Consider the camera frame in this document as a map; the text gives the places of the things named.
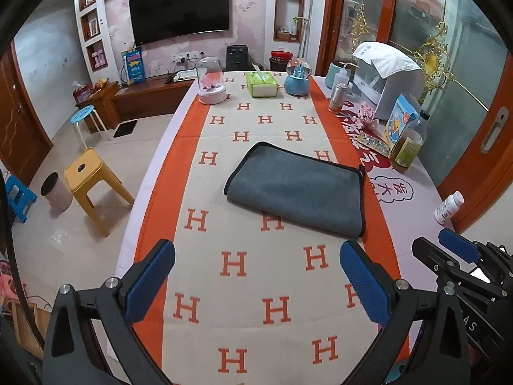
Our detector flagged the purple and grey towel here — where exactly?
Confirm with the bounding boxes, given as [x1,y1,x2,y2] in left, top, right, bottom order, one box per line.
[223,142,366,238]

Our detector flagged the white pill bottle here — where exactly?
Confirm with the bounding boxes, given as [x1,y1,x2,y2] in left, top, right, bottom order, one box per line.
[434,190,464,225]

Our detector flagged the oil bottle with green label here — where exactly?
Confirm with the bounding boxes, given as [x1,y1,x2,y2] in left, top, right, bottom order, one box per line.
[389,109,430,173]

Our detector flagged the blister pill pack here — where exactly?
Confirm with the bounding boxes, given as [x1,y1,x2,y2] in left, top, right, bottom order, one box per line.
[357,131,390,157]

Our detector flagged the colourful picture book box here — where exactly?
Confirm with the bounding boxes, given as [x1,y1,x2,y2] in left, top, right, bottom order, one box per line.
[384,94,420,150]

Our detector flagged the small blue step stool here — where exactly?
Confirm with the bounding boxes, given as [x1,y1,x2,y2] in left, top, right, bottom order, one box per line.
[5,174,38,223]

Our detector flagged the pink plush toy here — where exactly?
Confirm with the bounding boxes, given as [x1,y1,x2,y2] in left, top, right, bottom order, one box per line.
[355,102,379,130]

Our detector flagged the pink waste bin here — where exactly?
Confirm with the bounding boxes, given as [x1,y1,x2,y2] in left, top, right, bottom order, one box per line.
[40,172,73,212]

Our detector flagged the orange cream H-pattern blanket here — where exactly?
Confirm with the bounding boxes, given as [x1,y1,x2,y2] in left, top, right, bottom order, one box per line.
[117,72,378,384]

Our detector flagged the yellow plastic stool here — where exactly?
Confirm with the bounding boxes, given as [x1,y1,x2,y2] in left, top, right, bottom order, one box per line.
[63,148,135,237]

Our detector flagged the white countertop appliance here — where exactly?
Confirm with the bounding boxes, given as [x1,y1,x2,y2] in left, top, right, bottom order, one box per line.
[352,42,424,121]

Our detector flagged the metal thermos cup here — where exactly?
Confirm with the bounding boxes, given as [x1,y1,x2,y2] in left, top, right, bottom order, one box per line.
[328,82,349,113]

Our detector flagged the blue round stool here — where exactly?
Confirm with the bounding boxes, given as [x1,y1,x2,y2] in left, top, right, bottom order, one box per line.
[69,104,113,151]

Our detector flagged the green tissue box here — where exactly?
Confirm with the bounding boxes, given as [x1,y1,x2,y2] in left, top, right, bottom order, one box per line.
[245,64,278,98]

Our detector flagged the wooden tv cabinet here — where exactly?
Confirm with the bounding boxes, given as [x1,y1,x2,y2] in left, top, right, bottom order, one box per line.
[77,77,193,130]

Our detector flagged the blue standing sign card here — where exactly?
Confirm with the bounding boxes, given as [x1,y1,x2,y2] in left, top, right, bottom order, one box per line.
[122,46,146,85]

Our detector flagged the glass dome music box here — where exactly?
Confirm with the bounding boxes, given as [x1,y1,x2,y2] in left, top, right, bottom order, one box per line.
[196,56,227,105]

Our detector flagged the black space heater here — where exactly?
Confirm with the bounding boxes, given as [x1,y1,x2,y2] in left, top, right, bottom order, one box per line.
[226,44,250,71]

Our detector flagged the black wall television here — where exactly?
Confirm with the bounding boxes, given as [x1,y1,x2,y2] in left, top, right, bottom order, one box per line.
[129,0,231,45]

